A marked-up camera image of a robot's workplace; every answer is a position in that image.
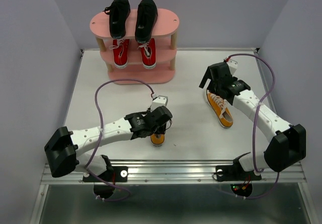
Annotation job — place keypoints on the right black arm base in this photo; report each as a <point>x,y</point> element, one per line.
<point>235,172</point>

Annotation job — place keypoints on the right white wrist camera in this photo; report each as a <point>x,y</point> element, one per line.
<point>232,64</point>

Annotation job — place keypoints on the aluminium front rail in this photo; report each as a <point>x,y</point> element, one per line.
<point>176,172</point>

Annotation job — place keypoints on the red sneaker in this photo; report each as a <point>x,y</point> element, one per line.
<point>120,52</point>
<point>148,54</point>

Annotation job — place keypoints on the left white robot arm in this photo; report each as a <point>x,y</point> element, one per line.
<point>75,151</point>

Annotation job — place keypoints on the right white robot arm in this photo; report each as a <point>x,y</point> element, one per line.
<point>287,142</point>

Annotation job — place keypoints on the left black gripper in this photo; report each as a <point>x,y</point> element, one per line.
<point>161,129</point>

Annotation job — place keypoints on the pink three-tier shoe shelf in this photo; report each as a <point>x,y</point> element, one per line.
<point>165,35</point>

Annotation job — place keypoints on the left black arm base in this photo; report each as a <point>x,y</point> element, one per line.
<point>104,177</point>

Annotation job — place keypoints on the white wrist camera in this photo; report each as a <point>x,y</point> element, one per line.
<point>159,101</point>
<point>232,64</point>

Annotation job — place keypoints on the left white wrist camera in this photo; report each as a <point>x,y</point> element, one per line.
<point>159,101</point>

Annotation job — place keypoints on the black canvas shoe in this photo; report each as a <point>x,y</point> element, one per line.
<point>118,13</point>
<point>147,15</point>

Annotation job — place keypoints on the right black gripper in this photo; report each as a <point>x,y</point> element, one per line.
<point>208,75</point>

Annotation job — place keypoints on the orange sneaker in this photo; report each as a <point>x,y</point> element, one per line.
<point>157,139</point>
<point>219,106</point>

